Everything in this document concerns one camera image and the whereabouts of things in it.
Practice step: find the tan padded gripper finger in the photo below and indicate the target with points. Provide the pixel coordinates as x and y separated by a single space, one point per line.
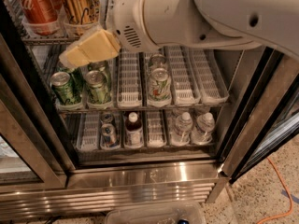
95 45

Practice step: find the white can rear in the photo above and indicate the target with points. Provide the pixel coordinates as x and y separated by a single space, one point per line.
157 61

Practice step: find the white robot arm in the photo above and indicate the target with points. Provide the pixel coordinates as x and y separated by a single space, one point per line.
148 25

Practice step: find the silver blue can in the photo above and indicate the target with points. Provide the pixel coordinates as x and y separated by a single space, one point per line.
110 139
107 117

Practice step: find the fridge glass door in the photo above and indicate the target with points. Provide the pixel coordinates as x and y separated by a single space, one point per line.
273 121

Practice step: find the clear plastic bin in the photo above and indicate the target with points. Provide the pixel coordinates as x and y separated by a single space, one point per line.
160 213

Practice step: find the dark drink bottle white cap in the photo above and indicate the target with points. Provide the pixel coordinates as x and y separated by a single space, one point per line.
134 131

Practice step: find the rear silver blue can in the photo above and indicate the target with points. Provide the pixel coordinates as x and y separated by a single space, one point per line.
107 117

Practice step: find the front silver blue can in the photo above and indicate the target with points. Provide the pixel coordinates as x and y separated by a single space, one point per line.
110 139

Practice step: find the white middle shelf tray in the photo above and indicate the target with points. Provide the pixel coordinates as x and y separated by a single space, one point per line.
129 92

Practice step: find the front left green can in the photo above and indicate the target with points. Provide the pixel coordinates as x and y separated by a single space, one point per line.
63 86

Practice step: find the clear water bottle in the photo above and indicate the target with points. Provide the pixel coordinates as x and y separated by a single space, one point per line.
180 135
203 129

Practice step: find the right clear water bottle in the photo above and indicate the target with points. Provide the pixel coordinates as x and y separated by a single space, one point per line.
203 129

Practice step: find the gold orange soda can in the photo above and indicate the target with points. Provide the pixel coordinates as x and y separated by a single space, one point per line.
81 15

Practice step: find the left clear water bottle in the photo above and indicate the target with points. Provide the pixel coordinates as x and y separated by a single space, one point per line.
180 135

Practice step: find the rear left green can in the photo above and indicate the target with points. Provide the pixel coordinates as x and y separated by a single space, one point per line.
75 73

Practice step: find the green can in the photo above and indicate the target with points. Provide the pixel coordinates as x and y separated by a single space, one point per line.
75 73
63 86
103 67
97 88

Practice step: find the stainless steel fridge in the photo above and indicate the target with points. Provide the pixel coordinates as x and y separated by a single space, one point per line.
52 159

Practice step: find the red cola can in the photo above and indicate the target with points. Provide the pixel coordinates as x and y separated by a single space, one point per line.
41 16

